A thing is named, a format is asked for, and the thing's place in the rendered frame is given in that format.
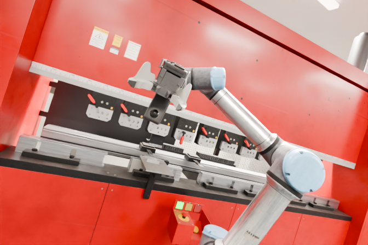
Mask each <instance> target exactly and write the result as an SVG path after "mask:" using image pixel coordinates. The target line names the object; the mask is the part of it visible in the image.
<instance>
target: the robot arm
mask: <svg viewBox="0 0 368 245"><path fill-rule="evenodd" d="M163 62H164V63H163ZM162 64H163V65H162ZM159 68H161V69H160V71H159V73H158V76H157V78H156V80H155V75H154V74H153V73H151V63H150V62H145V63H144V64H143V65H142V67H141V68H140V70H139V71H138V73H137V74H136V76H134V77H132V78H129V79H128V81H127V82H128V84H129V85H130V86H131V87H132V88H139V89H146V90H152V91H153V92H155V93H156V94H155V96H154V98H153V99H152V101H151V103H150V105H149V107H148V108H147V110H146V112H145V114H144V118H145V119H146V120H148V121H150V122H152V123H154V124H156V125H159V124H160V122H161V120H162V118H163V116H164V114H165V112H166V110H167V108H168V106H169V104H170V102H171V103H173V104H174V107H175V108H176V110H177V111H181V110H185V108H186V101H187V98H188V95H189V93H190V91H191V90H199V91H200V92H201V93H202V94H203V95H205V96H206V97H207V98H208V99H209V100H210V101H211V102H212V103H213V104H214V105H215V106H216V107H217V108H218V109H219V110H220V111H221V112H222V113H223V114H224V115H225V116H226V117H227V118H228V119H229V120H230V121H231V122H232V123H233V124H234V125H235V126H236V127H237V128H238V129H239V130H240V131H241V132H242V133H243V134H244V135H245V136H246V137H247V138H248V139H249V140H250V141H251V142H252V143H253V144H254V145H255V146H256V147H257V152H258V153H259V154H260V155H261V156H262V157H263V158H264V159H265V160H266V162H267V163H268V164H269V165H270V168H269V170H268V171H267V172H266V178H267V181H266V182H265V184H264V185H263V187H262V188H261V189H260V191H259V192H258V193H257V195H256V196H255V197H254V199H253V200H252V201H251V202H250V204H249V205H248V206H247V208H246V209H245V211H244V212H243V213H242V215H241V216H240V217H239V219H238V220H237V221H236V222H235V224H234V225H233V226H232V228H231V229H230V230H229V232H228V231H227V230H225V229H223V228H221V227H219V226H216V225H206V226H205V227H204V230H203V231H202V236H201V238H200V242H199V245H258V244H259V243H260V242H261V241H262V239H263V238H264V237H265V235H266V234H267V232H268V231H269V230H270V229H271V227H272V226H273V225H274V223H275V222H276V221H277V219H278V218H279V217H280V215H281V214H282V213H283V211H284V210H285V209H286V207H287V206H288V205H289V203H290V202H291V201H292V200H300V199H301V198H302V196H303V195H304V194H305V193H309V192H314V191H316V190H318V189H319V188H320V187H321V186H322V184H323V182H324V180H325V169H324V165H323V163H322V161H321V160H320V159H319V158H318V157H317V156H316V155H315V154H313V153H312V152H310V151H309V150H307V149H304V148H299V147H296V146H294V145H291V144H289V143H287V142H285V141H284V140H282V139H281V138H280V137H279V136H278V135H277V134H275V133H270V132H269V131H268V130H267V129H266V128H265V127H264V126H263V125H262V124H261V123H260V122H259V121H258V120H257V119H256V118H255V117H254V116H253V115H252V114H251V113H250V112H249V111H248V110H247V109H246V108H245V107H244V106H243V105H242V104H241V103H240V102H239V101H238V100H237V99H236V98H235V97H234V96H233V95H232V94H231V93H230V92H229V91H228V90H227V89H226V88H225V83H226V72H225V69H224V68H222V67H199V68H185V67H183V66H181V65H179V64H178V63H176V62H174V61H173V62H171V61H169V60H167V59H162V61H161V63H160V65H159Z"/></svg>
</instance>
